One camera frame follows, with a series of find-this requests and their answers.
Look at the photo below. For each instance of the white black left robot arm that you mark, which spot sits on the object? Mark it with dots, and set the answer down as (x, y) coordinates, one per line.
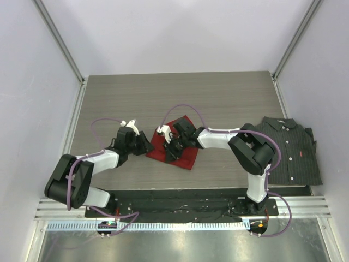
(70, 182)

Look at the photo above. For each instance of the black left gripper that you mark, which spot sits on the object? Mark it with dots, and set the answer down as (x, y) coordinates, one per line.
(143, 143)

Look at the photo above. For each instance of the aluminium front rail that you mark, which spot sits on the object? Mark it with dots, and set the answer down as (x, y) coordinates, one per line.
(301, 207)

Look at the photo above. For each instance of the aluminium frame post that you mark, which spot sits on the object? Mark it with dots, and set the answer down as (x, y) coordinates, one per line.
(304, 24)
(47, 19)

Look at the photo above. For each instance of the right aluminium frame post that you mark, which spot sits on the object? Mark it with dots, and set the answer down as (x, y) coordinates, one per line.
(304, 24)

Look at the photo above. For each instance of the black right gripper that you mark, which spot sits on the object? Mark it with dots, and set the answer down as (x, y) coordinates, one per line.
(172, 154)

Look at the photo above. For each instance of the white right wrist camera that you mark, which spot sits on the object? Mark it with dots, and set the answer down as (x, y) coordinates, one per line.
(166, 132)

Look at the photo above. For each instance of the left aluminium frame post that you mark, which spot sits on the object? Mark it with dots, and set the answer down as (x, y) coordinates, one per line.
(47, 19)

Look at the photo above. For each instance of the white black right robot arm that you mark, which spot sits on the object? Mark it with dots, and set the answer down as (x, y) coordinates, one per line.
(252, 150)

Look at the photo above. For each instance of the dark striped button shirt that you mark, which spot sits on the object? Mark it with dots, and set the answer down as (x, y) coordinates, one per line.
(298, 165)

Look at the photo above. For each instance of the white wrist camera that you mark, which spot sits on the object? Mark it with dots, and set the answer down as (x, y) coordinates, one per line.
(131, 124)
(166, 132)

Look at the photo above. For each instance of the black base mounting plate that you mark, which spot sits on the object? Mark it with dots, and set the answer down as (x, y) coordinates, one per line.
(222, 205)

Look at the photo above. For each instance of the white slotted cable duct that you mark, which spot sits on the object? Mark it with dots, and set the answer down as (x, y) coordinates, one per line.
(97, 225)

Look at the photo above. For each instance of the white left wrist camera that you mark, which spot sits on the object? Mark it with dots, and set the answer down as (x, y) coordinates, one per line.
(131, 124)

